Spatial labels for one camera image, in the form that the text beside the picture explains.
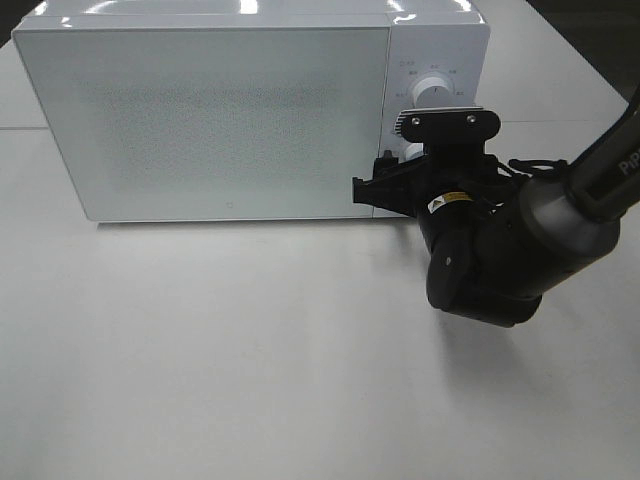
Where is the upper white power knob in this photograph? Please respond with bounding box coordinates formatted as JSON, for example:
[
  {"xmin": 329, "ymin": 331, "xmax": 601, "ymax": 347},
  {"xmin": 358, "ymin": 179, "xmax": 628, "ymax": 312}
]
[{"xmin": 410, "ymin": 72, "xmax": 453, "ymax": 108}]

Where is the white microwave oven body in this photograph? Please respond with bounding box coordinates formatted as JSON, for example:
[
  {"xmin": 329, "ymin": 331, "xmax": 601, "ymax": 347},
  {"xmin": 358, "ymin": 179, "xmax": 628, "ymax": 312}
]
[{"xmin": 12, "ymin": 1, "xmax": 490, "ymax": 178}]

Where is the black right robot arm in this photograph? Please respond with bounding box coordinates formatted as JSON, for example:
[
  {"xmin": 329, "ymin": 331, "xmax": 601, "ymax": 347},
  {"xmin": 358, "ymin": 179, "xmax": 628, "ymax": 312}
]
[{"xmin": 352, "ymin": 98, "xmax": 639, "ymax": 328}]

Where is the white timer knob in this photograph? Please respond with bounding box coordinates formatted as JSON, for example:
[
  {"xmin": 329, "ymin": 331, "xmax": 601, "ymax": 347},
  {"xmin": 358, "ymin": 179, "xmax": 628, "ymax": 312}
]
[{"xmin": 403, "ymin": 143, "xmax": 424, "ymax": 161}]

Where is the white microwave door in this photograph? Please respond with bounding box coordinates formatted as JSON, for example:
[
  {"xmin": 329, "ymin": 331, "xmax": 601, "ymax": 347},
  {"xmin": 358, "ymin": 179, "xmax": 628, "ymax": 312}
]
[{"xmin": 15, "ymin": 29, "xmax": 388, "ymax": 222}]

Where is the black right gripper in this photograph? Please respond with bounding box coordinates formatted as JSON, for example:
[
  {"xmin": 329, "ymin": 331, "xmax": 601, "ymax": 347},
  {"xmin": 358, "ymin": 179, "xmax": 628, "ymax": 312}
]
[{"xmin": 352, "ymin": 143, "xmax": 515, "ymax": 218}]

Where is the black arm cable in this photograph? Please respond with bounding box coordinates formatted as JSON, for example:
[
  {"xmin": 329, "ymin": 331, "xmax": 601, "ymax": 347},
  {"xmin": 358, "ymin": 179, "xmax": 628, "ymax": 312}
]
[{"xmin": 479, "ymin": 155, "xmax": 571, "ymax": 211}]

